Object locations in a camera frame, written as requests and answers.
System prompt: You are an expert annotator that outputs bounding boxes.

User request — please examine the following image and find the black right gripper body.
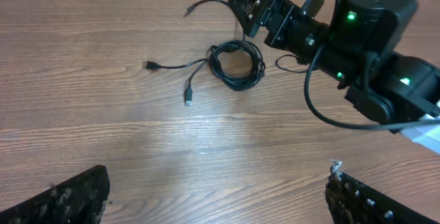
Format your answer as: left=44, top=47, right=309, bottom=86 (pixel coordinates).
left=228, top=0, right=329, bottom=58

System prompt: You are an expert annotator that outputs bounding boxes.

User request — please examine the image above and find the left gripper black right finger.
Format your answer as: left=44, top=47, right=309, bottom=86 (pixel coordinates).
left=325, top=159, right=438, bottom=224

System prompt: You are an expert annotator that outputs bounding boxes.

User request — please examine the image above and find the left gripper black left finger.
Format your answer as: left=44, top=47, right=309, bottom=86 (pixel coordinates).
left=1, top=165, right=110, bottom=224

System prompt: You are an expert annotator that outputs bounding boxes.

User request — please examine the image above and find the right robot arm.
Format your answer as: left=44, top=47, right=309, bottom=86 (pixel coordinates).
left=228, top=0, right=439, bottom=152

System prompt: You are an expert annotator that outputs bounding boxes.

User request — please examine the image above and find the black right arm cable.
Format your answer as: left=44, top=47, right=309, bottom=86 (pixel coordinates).
left=303, top=0, right=440, bottom=131

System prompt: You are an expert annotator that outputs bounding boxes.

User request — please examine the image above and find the black USB cable bundle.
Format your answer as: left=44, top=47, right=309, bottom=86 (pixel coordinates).
left=144, top=0, right=310, bottom=107

